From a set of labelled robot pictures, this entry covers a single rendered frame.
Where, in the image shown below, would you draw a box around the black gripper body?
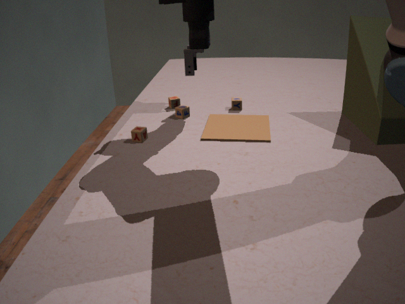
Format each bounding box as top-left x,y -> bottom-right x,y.
159,0 -> 215,49

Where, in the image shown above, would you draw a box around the wooden letter block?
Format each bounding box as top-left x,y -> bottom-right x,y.
175,105 -> 190,119
131,127 -> 148,143
168,96 -> 180,109
232,98 -> 242,110

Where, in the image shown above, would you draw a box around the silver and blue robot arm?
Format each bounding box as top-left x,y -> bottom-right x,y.
383,0 -> 405,107

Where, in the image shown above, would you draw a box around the tan flat mat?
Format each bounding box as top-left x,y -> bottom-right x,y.
201,114 -> 271,142

